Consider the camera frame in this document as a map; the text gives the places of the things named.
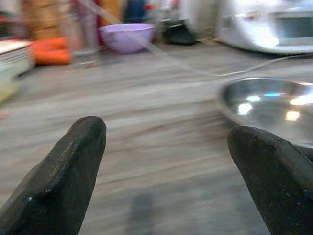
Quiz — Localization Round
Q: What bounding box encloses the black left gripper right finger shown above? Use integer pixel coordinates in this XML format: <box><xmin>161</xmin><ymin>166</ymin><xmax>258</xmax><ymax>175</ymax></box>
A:
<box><xmin>227</xmin><ymin>125</ymin><xmax>313</xmax><ymax>235</ymax></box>

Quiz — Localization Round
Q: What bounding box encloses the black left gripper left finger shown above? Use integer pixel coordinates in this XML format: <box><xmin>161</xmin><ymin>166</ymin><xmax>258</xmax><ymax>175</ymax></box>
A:
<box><xmin>0</xmin><ymin>116</ymin><xmax>107</xmax><ymax>235</ymax></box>

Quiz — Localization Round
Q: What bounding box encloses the stainless steel plate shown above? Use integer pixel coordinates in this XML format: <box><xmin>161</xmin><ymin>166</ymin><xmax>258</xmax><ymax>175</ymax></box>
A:
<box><xmin>219</xmin><ymin>77</ymin><xmax>313</xmax><ymax>161</ymax></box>

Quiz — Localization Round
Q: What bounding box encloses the orange cushion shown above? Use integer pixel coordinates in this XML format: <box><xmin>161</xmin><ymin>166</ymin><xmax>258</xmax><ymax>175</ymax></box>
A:
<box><xmin>31</xmin><ymin>37</ymin><xmax>73</xmax><ymax>66</ymax></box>

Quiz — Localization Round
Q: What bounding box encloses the stack of white books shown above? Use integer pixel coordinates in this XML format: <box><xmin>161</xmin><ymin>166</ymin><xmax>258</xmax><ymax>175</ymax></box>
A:
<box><xmin>0</xmin><ymin>39</ymin><xmax>35</xmax><ymax>81</ymax></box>

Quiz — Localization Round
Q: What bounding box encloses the white microwave oven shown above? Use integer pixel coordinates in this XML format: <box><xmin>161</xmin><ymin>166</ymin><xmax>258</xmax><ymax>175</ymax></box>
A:
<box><xmin>268</xmin><ymin>4</ymin><xmax>313</xmax><ymax>54</ymax></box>

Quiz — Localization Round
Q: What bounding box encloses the white rice cooker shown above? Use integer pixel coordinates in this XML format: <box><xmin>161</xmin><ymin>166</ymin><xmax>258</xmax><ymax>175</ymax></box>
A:
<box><xmin>216</xmin><ymin>0</ymin><xmax>281</xmax><ymax>52</ymax></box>

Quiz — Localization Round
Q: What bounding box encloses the purple plastic bowl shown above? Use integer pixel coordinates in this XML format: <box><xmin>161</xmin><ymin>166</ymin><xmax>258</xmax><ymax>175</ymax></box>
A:
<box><xmin>99</xmin><ymin>23</ymin><xmax>157</xmax><ymax>54</ymax></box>

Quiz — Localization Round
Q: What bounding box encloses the clear plastic tube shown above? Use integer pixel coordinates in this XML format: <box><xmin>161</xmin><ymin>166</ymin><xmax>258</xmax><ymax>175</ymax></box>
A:
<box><xmin>80</xmin><ymin>0</ymin><xmax>313</xmax><ymax>77</ymax></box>

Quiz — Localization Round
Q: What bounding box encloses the black box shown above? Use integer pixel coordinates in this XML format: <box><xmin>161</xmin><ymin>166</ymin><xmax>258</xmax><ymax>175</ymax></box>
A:
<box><xmin>161</xmin><ymin>19</ymin><xmax>196</xmax><ymax>45</ymax></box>

